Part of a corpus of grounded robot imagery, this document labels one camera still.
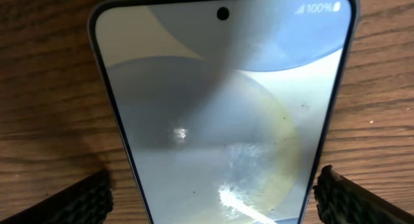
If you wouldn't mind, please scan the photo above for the blue Galaxy smartphone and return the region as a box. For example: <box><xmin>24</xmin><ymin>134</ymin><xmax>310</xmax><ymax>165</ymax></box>
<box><xmin>88</xmin><ymin>0</ymin><xmax>359</xmax><ymax>224</ymax></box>

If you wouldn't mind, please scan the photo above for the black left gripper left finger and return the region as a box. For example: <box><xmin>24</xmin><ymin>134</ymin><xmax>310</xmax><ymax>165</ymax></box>
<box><xmin>1</xmin><ymin>170</ymin><xmax>114</xmax><ymax>224</ymax></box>

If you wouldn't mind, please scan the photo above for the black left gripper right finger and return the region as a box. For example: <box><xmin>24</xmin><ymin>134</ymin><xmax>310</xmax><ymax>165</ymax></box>
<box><xmin>313</xmin><ymin>165</ymin><xmax>413</xmax><ymax>224</ymax></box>

